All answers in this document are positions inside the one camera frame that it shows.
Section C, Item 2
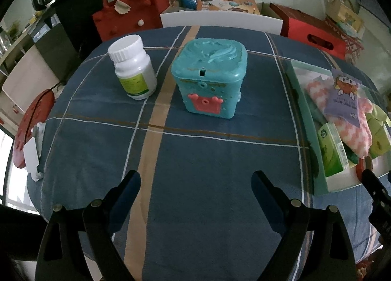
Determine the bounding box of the purple cartoon snack packet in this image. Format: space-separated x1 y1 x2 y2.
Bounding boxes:
324 69 361 127

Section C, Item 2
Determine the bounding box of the green small carton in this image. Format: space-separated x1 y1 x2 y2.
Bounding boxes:
317 122 349 177

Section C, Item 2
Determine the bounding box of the white pill bottle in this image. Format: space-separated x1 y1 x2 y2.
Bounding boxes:
107 34 157 100

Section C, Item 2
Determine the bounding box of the red cardboard box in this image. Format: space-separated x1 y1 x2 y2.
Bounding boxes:
270 3 346 60

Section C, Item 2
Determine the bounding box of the black coffee machine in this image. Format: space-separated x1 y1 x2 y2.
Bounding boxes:
32 0 103 80

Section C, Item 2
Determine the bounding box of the green tissue pack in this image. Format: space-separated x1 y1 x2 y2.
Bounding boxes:
369 124 391 159

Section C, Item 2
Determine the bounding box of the red tape roll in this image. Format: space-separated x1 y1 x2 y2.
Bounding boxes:
355 155 373 181

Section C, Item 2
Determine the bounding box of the light green shallow tray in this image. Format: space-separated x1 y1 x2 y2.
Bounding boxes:
287 60 390 195

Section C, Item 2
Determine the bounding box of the white plastic bracket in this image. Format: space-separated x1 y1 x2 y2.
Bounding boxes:
23 122 46 182

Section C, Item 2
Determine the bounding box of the pink white wavy cloth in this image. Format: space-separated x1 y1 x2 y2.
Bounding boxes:
305 80 372 159

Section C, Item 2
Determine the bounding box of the teal plastic toy box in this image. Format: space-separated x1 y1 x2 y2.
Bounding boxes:
171 38 248 119

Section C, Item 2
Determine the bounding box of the yellow green cloth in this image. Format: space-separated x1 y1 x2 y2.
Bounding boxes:
366 103 390 136

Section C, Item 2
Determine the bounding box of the orange toy box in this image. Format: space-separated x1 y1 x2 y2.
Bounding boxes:
197 0 261 15

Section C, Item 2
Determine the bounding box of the blue plaid tablecloth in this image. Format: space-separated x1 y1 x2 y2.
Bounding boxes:
27 27 381 280

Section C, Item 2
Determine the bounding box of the red round stool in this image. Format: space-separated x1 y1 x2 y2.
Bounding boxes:
13 89 55 169

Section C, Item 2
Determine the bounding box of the red patterned box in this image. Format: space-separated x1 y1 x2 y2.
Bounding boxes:
325 16 365 65

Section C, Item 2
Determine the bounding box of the beige gift bag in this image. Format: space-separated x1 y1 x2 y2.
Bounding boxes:
326 0 365 39

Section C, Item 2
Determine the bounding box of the green yellow scrub sponge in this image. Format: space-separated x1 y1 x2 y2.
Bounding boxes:
305 94 358 164

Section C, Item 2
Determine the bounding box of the red felt handbag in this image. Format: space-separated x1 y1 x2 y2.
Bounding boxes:
93 0 170 42

